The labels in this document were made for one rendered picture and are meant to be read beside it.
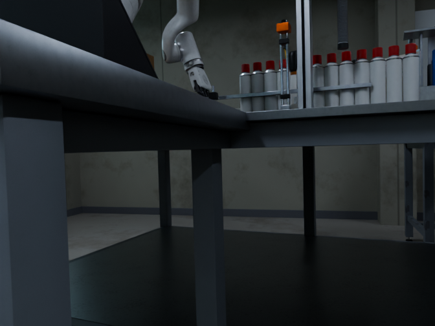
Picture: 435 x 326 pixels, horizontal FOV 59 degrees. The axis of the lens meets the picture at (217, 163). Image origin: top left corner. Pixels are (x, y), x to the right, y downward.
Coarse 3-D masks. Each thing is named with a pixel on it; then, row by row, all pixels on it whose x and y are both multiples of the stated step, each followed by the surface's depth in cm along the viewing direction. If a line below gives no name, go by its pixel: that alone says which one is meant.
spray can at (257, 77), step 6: (258, 66) 151; (252, 72) 153; (258, 72) 151; (252, 78) 152; (258, 78) 151; (252, 84) 152; (258, 84) 151; (252, 90) 152; (258, 90) 151; (258, 96) 151; (252, 102) 153; (258, 102) 151; (264, 102) 152; (252, 108) 153; (258, 108) 151; (264, 108) 152
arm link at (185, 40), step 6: (180, 36) 162; (186, 36) 162; (192, 36) 164; (180, 42) 162; (186, 42) 162; (192, 42) 163; (180, 48) 160; (186, 48) 161; (192, 48) 162; (186, 54) 161; (192, 54) 161; (198, 54) 163; (186, 60) 161
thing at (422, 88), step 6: (420, 36) 136; (408, 42) 142; (420, 42) 137; (432, 42) 141; (420, 48) 137; (432, 48) 141; (420, 90) 133; (426, 90) 132; (432, 90) 131; (420, 96) 133; (426, 96) 132; (432, 96) 131
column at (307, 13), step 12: (300, 0) 129; (300, 12) 129; (300, 24) 129; (300, 36) 129; (312, 36) 132; (300, 48) 130; (312, 48) 132; (300, 60) 130; (312, 60) 132; (300, 72) 130; (312, 72) 131; (300, 84) 130; (312, 84) 131; (300, 96) 130; (312, 96) 131; (300, 108) 131
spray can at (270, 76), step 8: (272, 64) 149; (264, 72) 150; (272, 72) 149; (264, 80) 151; (272, 80) 149; (264, 88) 151; (272, 88) 149; (264, 96) 151; (272, 96) 149; (272, 104) 149
